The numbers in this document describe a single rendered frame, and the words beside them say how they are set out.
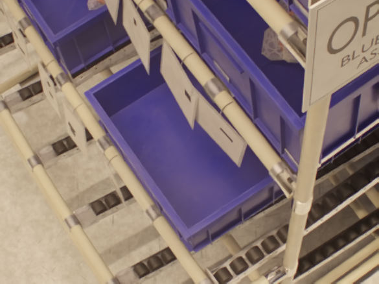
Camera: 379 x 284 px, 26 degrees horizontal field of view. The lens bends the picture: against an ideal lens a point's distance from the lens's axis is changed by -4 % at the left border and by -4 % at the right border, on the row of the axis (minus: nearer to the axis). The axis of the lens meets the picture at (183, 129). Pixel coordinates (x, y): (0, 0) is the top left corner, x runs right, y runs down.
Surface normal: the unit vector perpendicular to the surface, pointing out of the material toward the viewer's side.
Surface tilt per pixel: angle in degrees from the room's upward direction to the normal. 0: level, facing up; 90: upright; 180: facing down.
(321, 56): 90
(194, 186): 3
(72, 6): 3
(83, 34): 90
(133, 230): 0
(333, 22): 90
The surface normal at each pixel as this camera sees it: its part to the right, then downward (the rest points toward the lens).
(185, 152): -0.10, -0.44
